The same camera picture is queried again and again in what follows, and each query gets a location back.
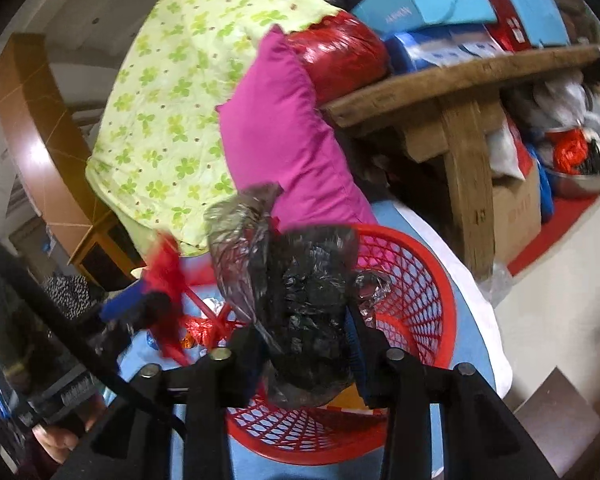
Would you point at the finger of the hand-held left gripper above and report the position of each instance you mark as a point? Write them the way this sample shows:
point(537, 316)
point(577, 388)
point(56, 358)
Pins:
point(125, 306)

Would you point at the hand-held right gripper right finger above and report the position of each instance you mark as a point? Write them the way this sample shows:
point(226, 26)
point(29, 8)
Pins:
point(354, 355)

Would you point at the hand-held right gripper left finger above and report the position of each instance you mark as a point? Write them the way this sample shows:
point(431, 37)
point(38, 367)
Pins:
point(240, 365)

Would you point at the red plastic bag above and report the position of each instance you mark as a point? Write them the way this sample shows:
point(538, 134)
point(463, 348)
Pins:
point(167, 270)

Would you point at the black and clear plastic bag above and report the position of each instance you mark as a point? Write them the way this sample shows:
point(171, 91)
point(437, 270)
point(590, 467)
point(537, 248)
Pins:
point(300, 310)

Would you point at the red plastic mesh basket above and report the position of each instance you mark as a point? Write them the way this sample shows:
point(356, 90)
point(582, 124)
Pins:
point(415, 300)

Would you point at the person's left hand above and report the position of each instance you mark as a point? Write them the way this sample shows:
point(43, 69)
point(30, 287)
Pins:
point(55, 442)

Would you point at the red candy wrapper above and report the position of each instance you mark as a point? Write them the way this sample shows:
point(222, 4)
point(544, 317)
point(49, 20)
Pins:
point(200, 332)

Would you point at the black white dotted cloth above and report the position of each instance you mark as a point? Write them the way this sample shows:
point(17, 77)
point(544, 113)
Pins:
point(70, 292)

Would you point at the light blue blanket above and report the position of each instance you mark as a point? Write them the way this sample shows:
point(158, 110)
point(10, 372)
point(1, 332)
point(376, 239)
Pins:
point(472, 340)

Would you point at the curved wooden cabinet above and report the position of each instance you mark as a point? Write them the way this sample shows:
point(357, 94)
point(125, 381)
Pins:
point(45, 150)

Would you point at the green clover print blanket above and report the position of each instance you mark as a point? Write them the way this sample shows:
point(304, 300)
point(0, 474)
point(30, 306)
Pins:
point(180, 100)

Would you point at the brown cardboard box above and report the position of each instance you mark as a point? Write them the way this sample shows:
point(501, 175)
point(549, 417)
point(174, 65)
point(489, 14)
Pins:
point(515, 215)

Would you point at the brown board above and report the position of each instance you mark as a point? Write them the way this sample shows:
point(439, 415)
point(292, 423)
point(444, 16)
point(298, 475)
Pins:
point(560, 425)

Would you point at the wooden bench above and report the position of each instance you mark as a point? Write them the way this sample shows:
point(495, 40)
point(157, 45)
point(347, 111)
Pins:
point(465, 155)

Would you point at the red floor mat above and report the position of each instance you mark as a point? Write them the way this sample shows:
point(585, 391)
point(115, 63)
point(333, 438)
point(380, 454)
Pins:
point(555, 235)

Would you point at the magenta pillow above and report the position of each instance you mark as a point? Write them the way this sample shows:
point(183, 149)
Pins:
point(285, 130)

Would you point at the blue plastic bag under bench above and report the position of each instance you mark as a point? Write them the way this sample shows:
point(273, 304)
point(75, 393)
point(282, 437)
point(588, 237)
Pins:
point(542, 185)

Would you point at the white plastic bags under bench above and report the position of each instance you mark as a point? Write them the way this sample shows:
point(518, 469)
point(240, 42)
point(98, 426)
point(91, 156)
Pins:
point(505, 150)

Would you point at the steel bowl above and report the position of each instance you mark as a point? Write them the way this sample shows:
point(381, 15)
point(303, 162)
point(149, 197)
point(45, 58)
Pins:
point(585, 182)

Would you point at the orange-red plastic bag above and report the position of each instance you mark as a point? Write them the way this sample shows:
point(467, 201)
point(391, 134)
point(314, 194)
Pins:
point(569, 152)

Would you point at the shiny red sack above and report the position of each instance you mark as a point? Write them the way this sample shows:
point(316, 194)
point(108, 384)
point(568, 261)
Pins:
point(345, 55)

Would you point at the blue and white packet pack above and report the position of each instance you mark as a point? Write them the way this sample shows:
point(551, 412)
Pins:
point(435, 50)

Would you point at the light blue cardboard box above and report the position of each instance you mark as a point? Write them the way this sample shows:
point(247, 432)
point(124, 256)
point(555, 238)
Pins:
point(425, 0)

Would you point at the red gift box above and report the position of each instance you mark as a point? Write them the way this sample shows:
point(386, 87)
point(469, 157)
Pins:
point(510, 15)

